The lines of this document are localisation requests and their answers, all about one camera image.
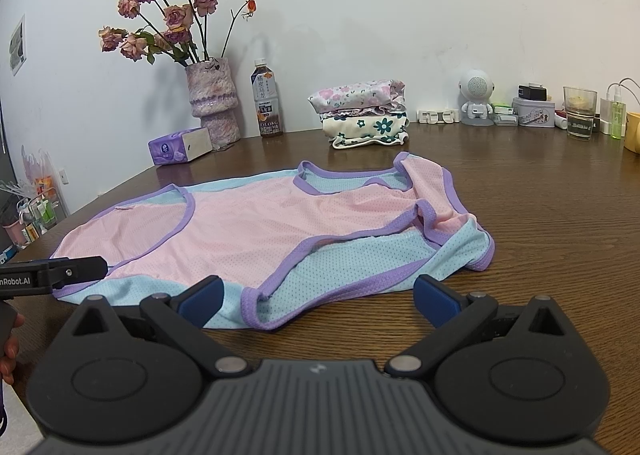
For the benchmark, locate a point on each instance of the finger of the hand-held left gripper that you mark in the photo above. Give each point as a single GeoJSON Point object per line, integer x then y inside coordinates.
{"type": "Point", "coordinates": [75, 272]}

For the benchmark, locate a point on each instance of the pink and blue tank top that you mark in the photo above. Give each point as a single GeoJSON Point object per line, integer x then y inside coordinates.
{"type": "Point", "coordinates": [260, 230]}

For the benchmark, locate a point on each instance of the folded cream floral garment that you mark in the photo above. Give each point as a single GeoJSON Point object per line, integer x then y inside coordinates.
{"type": "Point", "coordinates": [365, 127]}

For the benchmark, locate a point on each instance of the wall picture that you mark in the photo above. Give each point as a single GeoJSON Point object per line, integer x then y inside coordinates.
{"type": "Point", "coordinates": [17, 45]}

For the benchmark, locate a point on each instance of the black charger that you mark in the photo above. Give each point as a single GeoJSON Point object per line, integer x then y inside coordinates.
{"type": "Point", "coordinates": [532, 92]}

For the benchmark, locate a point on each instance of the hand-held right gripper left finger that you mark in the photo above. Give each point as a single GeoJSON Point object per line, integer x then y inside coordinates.
{"type": "Point", "coordinates": [202, 302]}

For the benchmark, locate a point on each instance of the white wall switch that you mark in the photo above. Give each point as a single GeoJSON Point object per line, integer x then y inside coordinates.
{"type": "Point", "coordinates": [64, 176]}

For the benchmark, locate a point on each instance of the green small bottle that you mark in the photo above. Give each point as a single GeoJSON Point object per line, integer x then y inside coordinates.
{"type": "Point", "coordinates": [618, 119]}

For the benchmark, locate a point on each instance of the tea bottle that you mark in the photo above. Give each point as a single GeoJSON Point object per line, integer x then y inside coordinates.
{"type": "Point", "coordinates": [267, 100]}

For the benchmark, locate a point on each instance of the yellow mug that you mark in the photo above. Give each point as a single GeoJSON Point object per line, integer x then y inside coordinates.
{"type": "Point", "coordinates": [633, 132]}

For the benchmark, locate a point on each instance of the folded pink floral garment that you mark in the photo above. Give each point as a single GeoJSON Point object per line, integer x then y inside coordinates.
{"type": "Point", "coordinates": [350, 95]}

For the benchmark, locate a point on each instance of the pink knitted vase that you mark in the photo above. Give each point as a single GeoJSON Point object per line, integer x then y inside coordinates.
{"type": "Point", "coordinates": [212, 90]}

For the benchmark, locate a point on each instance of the purple tissue box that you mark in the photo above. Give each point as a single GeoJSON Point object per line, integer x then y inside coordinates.
{"type": "Point", "coordinates": [167, 147]}

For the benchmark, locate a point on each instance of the dried rose bouquet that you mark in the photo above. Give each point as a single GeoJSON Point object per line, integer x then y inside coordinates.
{"type": "Point", "coordinates": [175, 17]}

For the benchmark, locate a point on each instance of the clear plastic bag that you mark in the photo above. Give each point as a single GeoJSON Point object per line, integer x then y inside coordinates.
{"type": "Point", "coordinates": [42, 175]}

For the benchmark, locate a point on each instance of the white charger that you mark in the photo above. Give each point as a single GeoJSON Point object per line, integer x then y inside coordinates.
{"type": "Point", "coordinates": [605, 115]}

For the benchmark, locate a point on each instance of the grey tin box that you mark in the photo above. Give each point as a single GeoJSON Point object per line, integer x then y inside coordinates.
{"type": "Point", "coordinates": [534, 112]}

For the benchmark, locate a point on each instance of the person's left hand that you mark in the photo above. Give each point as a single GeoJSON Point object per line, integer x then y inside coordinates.
{"type": "Point", "coordinates": [11, 360]}

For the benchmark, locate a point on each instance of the green white small box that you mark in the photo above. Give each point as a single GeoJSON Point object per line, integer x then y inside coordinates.
{"type": "Point", "coordinates": [502, 109]}

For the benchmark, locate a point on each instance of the white robot speaker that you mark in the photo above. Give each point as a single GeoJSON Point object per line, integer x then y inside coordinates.
{"type": "Point", "coordinates": [475, 82]}

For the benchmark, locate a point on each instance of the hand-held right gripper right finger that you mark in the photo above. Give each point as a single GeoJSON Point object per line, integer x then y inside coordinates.
{"type": "Point", "coordinates": [437, 302]}

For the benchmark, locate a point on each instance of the rack of small bottles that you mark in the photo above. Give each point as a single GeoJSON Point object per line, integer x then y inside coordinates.
{"type": "Point", "coordinates": [30, 220]}

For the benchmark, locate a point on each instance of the red white tube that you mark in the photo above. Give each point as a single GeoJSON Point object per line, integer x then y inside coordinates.
{"type": "Point", "coordinates": [560, 120]}

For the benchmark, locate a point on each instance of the white power strip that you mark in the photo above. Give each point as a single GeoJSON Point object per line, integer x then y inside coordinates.
{"type": "Point", "coordinates": [437, 117]}

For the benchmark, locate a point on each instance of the glass cup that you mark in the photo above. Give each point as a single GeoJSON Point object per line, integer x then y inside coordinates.
{"type": "Point", "coordinates": [580, 112]}

